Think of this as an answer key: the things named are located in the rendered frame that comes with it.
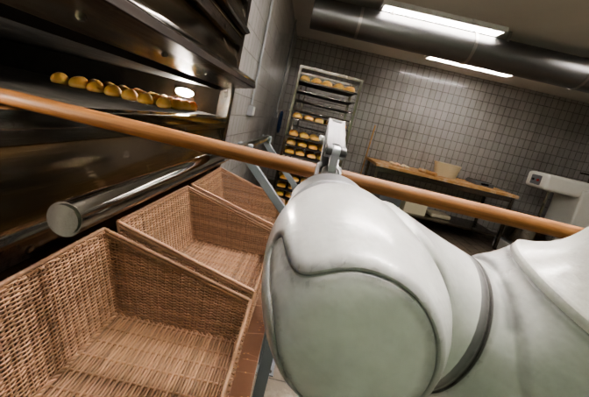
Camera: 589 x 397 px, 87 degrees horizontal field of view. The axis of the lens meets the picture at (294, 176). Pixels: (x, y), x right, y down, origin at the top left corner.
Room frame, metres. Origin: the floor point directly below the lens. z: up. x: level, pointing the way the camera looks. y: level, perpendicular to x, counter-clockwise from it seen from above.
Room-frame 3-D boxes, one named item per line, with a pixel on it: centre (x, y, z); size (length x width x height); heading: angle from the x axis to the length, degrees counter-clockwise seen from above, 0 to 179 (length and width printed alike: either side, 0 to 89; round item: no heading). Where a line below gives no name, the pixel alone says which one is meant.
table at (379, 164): (5.08, -2.26, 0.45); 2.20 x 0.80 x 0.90; 90
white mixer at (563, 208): (4.67, -3.84, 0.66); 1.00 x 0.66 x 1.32; 90
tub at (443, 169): (5.16, -2.41, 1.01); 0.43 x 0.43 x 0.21
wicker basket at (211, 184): (1.76, 0.26, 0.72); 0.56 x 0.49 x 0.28; 1
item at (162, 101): (1.74, 0.97, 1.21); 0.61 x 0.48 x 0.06; 90
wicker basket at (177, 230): (1.17, 0.26, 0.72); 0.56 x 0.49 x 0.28; 179
